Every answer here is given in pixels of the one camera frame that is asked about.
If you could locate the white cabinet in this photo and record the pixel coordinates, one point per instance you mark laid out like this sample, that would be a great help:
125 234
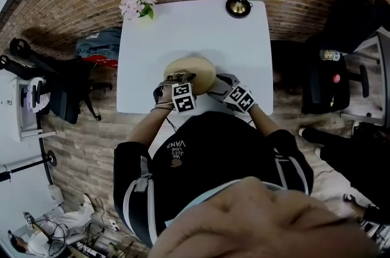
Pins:
12 116

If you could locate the small red round object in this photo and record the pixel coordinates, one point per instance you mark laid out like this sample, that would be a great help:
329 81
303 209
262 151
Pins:
336 78

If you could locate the black stand with round base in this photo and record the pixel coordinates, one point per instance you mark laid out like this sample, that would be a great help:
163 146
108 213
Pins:
50 158

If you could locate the person's face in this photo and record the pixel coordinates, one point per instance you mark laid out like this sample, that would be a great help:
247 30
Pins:
259 220

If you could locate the person in blue mask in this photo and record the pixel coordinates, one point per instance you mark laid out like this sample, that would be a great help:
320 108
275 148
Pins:
219 153

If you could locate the pink flowers in pale vase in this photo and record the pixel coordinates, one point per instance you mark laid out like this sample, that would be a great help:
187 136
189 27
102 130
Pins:
134 5

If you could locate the person's right forearm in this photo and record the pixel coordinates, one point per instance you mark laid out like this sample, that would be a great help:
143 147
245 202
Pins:
263 121

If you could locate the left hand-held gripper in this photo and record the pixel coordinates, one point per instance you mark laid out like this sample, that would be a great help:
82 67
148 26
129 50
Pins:
184 98

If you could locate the person's left forearm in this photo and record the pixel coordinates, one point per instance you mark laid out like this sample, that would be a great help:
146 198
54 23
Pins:
149 125

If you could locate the black tripod stands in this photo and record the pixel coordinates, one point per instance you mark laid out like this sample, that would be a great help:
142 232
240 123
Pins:
91 246

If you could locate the grey desk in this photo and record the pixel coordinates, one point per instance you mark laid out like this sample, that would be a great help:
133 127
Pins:
384 77

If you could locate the black office chair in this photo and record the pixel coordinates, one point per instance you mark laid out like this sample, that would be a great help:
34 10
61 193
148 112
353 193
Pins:
68 89
323 89

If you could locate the red bag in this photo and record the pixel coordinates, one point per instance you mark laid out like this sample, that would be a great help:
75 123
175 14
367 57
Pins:
102 61

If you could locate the person's left hand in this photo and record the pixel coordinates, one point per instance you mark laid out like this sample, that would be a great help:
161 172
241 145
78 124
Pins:
167 95

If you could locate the white power strip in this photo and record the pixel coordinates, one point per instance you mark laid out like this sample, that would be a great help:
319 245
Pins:
113 224

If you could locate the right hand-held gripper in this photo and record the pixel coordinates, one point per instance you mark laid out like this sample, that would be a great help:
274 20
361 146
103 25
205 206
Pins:
240 98

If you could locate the clear bottle with label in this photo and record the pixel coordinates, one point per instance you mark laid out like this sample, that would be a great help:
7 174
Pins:
329 55

